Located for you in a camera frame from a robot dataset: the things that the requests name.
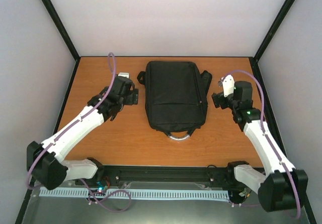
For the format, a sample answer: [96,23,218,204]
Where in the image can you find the light blue cable duct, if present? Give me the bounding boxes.
[39,187,229,202]

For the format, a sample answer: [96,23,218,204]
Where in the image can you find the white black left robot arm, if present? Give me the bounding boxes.
[27,72,138,190]

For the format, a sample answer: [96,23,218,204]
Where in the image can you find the black aluminium frame rail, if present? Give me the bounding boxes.
[32,166,301,187]

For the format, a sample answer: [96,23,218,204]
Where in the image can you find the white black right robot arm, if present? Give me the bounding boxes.
[212,75,308,212]

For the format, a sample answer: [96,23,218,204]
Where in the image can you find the black student bag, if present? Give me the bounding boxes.
[137,61,212,141]

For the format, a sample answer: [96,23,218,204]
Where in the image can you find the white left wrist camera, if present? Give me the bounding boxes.
[118,72,130,78]

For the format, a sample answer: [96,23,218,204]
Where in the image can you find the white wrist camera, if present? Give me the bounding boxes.
[218,74,234,98]
[118,72,130,78]

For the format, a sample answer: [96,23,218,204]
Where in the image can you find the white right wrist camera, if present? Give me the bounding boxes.
[218,74,234,98]

